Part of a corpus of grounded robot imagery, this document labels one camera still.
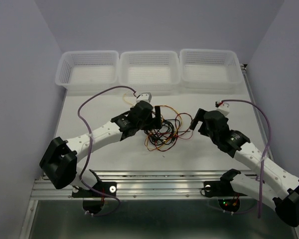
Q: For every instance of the white plastic basket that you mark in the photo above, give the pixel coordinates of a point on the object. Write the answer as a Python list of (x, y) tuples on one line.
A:
[(149, 70), (209, 69), (87, 70)]

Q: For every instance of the right white plastic basket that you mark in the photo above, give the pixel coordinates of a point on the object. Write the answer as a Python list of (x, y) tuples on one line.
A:
[(209, 69)]

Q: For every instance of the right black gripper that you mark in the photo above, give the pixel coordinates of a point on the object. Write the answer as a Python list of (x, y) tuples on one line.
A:
[(199, 116)]

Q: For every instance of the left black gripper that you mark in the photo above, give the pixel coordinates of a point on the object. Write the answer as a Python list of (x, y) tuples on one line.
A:
[(153, 122)]

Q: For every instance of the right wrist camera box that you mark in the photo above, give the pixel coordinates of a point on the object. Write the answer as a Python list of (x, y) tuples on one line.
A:
[(222, 107)]

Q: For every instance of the aluminium front rail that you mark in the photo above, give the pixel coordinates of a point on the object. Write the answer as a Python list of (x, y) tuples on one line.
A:
[(138, 185)]

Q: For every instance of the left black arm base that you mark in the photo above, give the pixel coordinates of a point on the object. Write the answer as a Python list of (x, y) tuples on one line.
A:
[(100, 201)]

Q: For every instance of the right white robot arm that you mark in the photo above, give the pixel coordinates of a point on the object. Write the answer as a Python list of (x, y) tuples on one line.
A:
[(276, 188)]

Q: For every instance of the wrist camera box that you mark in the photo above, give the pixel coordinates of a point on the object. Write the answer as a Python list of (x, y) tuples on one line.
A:
[(222, 107), (146, 97)]

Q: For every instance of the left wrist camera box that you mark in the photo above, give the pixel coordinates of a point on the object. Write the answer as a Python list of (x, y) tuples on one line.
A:
[(146, 97)]

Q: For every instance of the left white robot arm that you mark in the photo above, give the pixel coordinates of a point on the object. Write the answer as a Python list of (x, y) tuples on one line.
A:
[(59, 162)]

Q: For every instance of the left white plastic basket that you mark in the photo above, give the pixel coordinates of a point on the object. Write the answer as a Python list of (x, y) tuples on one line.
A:
[(87, 70)]

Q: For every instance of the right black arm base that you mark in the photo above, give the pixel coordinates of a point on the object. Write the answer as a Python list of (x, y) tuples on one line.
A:
[(228, 199)]

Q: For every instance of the middle white plastic basket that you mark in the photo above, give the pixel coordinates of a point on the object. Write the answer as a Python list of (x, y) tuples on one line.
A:
[(149, 70)]

